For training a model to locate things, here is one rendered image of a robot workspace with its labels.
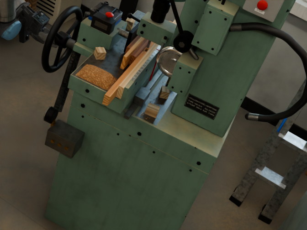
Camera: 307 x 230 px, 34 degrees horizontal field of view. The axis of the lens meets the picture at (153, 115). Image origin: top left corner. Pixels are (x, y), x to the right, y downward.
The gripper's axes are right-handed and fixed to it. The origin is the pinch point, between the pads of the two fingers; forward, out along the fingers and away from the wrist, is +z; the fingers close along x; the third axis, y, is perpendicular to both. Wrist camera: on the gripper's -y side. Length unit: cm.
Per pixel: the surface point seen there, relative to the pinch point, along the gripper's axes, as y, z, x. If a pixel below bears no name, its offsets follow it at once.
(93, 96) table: 25, 27, -36
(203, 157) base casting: 32, 70, -29
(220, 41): 69, 44, -27
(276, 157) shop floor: -24, 136, 90
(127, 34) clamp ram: 34.1, 20.8, -6.7
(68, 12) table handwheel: 24.9, -1.6, -9.0
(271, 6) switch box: 87, 47, -25
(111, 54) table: 28.0, 21.2, -14.6
